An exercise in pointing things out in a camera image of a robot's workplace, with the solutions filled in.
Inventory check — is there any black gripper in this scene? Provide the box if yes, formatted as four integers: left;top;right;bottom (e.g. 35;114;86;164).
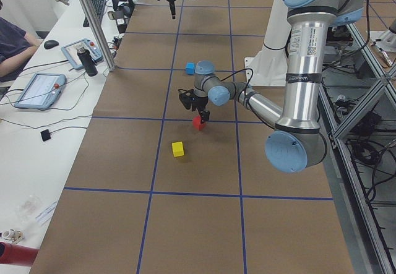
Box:
167;0;176;19
191;96;210;124

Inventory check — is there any red foam block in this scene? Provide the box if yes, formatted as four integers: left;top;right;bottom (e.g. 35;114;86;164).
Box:
192;116;206;131

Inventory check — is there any blue foam block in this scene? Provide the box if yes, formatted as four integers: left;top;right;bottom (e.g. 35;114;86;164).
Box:
185;62;196;75

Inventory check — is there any yellow foam block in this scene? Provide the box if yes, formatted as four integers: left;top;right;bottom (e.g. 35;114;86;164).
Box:
171;141;184;157

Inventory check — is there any black keyboard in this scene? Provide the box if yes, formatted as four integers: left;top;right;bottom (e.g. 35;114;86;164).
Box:
91;0;106;25

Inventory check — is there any brown paper table cover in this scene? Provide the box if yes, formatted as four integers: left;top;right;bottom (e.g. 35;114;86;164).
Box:
31;0;353;273

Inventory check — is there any black water bottle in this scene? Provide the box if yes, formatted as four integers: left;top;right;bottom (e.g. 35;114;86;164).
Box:
76;43;98;77

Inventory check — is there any far teach pendant tablet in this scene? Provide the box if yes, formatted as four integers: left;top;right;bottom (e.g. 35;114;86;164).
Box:
61;38;103;70

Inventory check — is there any teach pendant tablet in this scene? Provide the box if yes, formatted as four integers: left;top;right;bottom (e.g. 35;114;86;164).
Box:
14;73;66;109
61;38;103;70

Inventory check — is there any black computer mouse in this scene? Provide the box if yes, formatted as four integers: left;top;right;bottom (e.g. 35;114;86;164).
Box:
43;40;59;49

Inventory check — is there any near teach pendant tablet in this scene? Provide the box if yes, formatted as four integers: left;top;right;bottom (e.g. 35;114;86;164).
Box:
14;73;66;109

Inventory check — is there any small black square pad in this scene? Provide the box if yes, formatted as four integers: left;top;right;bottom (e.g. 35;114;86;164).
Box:
40;129;51;142

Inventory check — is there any seated person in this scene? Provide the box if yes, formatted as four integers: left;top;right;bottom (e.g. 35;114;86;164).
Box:
1;17;41;82

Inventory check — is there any clear plastic bag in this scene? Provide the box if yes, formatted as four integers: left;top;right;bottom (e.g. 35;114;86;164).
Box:
15;194;42;223

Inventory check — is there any red cylinder object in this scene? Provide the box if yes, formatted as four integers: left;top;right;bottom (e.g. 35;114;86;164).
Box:
1;242;39;267

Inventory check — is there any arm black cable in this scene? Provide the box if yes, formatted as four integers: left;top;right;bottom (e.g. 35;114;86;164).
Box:
219;67;276;129

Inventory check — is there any white pedestal base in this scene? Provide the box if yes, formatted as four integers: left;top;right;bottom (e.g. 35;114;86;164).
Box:
244;0;291;87

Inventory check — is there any aluminium frame post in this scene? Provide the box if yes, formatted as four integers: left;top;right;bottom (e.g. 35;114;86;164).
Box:
79;0;115;72

